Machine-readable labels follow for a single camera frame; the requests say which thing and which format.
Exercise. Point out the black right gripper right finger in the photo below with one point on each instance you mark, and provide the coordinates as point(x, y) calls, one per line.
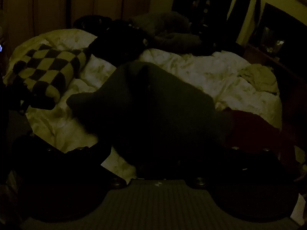
point(248, 184)

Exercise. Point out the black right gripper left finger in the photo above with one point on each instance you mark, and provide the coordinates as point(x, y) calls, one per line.
point(56, 187)

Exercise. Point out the large dark garment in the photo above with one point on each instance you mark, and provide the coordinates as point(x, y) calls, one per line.
point(165, 127)

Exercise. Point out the white patterned duvet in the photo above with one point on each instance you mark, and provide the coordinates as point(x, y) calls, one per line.
point(216, 75)

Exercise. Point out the small crumpled light cloth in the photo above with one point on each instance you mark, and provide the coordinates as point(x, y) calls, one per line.
point(260, 77)

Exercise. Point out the black and white checkered blanket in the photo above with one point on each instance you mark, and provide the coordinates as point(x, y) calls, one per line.
point(44, 73)

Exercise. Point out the dark television screen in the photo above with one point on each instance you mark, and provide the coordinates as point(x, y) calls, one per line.
point(280, 35)

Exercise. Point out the dark pile at headboard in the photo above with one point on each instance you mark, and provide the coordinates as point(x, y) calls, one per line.
point(123, 40)

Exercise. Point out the wooden wardrobe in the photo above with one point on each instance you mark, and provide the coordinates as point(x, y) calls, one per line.
point(26, 19)

